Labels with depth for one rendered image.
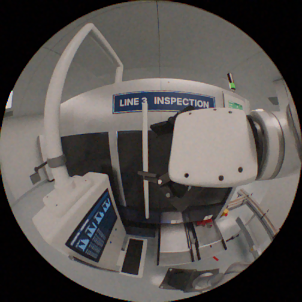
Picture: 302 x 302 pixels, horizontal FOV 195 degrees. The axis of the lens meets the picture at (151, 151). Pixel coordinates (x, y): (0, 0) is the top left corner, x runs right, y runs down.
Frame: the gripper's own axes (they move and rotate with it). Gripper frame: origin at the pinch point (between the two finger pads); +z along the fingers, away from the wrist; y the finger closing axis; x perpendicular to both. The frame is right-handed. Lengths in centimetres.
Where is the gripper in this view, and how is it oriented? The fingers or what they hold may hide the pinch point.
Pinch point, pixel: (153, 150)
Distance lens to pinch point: 16.4
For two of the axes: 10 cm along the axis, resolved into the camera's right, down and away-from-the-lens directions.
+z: -7.6, 0.3, 6.5
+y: -2.1, 9.3, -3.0
